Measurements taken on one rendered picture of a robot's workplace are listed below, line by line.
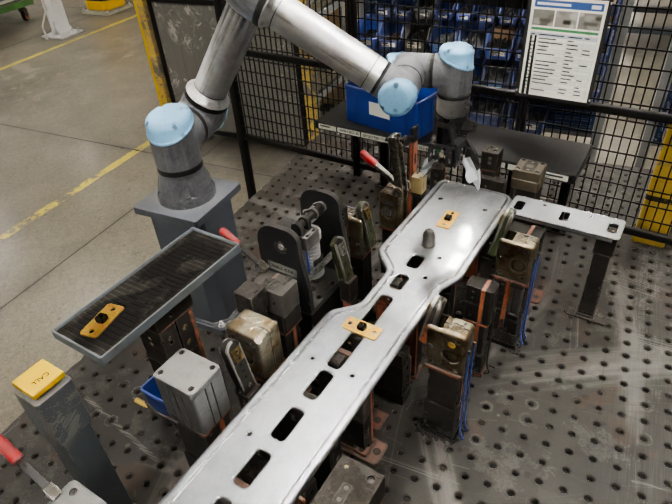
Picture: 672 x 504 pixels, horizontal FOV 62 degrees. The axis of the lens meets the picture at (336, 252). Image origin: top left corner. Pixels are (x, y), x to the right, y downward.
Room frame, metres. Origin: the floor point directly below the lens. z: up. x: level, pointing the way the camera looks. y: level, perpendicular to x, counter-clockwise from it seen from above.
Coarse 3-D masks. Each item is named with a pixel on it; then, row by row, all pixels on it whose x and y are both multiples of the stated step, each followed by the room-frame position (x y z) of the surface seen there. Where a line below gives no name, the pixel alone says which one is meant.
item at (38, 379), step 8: (40, 360) 0.67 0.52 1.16; (32, 368) 0.65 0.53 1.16; (40, 368) 0.65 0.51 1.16; (48, 368) 0.65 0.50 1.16; (56, 368) 0.65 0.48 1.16; (24, 376) 0.63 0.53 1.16; (32, 376) 0.63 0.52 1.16; (40, 376) 0.63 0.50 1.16; (48, 376) 0.63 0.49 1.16; (56, 376) 0.63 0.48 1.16; (64, 376) 0.64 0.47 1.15; (16, 384) 0.62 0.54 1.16; (24, 384) 0.62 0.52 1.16; (32, 384) 0.61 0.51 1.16; (40, 384) 0.61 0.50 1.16; (48, 384) 0.61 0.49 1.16; (24, 392) 0.60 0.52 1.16; (32, 392) 0.60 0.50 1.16; (40, 392) 0.60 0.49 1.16
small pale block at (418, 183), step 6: (414, 174) 1.37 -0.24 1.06; (420, 174) 1.37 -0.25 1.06; (426, 174) 1.37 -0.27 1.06; (414, 180) 1.35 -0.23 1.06; (420, 180) 1.34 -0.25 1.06; (426, 180) 1.37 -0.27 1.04; (414, 186) 1.35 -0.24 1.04; (420, 186) 1.34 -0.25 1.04; (414, 192) 1.35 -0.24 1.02; (420, 192) 1.34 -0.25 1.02; (414, 198) 1.36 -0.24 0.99; (420, 198) 1.35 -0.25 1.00; (414, 204) 1.36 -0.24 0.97
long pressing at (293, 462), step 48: (432, 192) 1.37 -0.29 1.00; (480, 192) 1.35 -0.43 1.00; (480, 240) 1.13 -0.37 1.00; (384, 288) 0.97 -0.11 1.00; (432, 288) 0.96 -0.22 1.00; (336, 336) 0.83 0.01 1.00; (384, 336) 0.82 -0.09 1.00; (288, 384) 0.71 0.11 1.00; (336, 384) 0.70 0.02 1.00; (240, 432) 0.61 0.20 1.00; (336, 432) 0.59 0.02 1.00; (192, 480) 0.52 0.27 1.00; (288, 480) 0.51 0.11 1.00
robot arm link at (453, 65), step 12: (444, 48) 1.20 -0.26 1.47; (456, 48) 1.19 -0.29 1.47; (468, 48) 1.19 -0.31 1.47; (444, 60) 1.18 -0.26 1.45; (456, 60) 1.17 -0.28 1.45; (468, 60) 1.17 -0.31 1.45; (432, 72) 1.19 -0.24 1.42; (444, 72) 1.18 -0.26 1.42; (456, 72) 1.17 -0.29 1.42; (468, 72) 1.18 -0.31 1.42; (432, 84) 1.19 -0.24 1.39; (444, 84) 1.18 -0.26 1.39; (456, 84) 1.17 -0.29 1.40; (468, 84) 1.18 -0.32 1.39; (444, 96) 1.18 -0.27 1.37; (456, 96) 1.17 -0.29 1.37; (468, 96) 1.18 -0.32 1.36
